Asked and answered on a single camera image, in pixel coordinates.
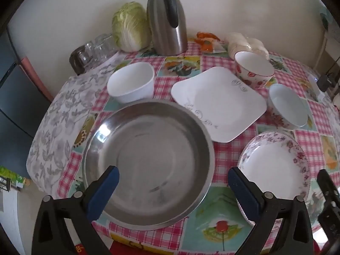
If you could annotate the white square bowl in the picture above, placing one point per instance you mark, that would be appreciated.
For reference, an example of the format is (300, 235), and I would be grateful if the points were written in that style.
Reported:
(130, 82)

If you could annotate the clear drinking glass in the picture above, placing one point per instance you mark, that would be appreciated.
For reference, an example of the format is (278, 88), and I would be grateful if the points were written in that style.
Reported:
(109, 41)
(99, 38)
(90, 49)
(105, 51)

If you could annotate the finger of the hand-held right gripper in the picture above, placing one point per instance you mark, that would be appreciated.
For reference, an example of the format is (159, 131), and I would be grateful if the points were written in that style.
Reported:
(330, 204)

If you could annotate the dark brown glass jug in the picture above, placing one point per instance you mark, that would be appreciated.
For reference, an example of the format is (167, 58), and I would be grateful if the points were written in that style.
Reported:
(77, 61)

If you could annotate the large stainless steel basin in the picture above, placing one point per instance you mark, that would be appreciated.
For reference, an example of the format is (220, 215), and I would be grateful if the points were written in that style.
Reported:
(148, 159)

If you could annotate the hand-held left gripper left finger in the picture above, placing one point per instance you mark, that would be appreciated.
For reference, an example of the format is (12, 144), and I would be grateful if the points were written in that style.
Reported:
(102, 196)

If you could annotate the small pale blue bowl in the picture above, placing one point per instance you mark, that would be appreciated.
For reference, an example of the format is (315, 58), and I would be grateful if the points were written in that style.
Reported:
(287, 103)

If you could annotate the stainless steel thermos jug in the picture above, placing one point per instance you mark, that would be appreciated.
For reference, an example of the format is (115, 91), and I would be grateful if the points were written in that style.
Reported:
(164, 32)

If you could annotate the dark blue cabinet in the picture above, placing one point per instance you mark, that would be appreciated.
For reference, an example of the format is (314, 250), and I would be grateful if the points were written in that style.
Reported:
(16, 106)

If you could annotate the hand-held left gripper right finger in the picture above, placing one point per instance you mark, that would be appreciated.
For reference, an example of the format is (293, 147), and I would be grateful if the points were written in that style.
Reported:
(244, 194)

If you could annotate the napa cabbage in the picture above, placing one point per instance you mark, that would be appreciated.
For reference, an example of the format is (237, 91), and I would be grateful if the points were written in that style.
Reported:
(130, 26)

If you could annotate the black power adapter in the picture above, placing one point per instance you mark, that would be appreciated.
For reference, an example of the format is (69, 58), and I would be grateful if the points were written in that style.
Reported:
(325, 82)

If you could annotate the pink board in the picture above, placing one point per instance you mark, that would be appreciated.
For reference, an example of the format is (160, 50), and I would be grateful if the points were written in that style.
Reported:
(32, 74)

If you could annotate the teal cloth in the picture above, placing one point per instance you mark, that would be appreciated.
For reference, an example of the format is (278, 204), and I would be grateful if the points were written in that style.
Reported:
(325, 18)

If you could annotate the grey floral cloth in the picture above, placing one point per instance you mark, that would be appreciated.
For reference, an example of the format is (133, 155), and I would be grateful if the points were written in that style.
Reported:
(53, 127)

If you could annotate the white square plate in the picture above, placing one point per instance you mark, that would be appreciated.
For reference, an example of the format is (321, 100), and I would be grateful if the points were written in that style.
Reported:
(220, 103)

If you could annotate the green printed packet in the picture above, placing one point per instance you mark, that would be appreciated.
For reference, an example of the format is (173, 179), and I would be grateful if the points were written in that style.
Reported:
(10, 175)

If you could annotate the pink checked printed tablecloth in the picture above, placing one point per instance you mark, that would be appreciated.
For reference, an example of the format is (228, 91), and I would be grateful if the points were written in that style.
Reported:
(228, 148)

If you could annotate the bag of steamed buns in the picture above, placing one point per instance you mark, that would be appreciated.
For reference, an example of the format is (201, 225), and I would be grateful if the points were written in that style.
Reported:
(252, 43)

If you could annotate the pink floral round plate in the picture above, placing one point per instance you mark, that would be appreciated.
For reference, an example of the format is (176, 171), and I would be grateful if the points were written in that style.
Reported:
(271, 164)

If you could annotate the strawberry print bowl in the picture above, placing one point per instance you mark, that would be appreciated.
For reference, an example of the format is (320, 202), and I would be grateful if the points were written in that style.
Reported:
(252, 63)

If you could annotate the white power strip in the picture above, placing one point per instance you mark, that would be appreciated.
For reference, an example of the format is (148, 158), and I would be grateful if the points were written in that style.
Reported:
(314, 91)

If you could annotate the orange snack packet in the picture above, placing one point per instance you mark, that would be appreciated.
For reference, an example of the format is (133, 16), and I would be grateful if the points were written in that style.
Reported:
(207, 42)

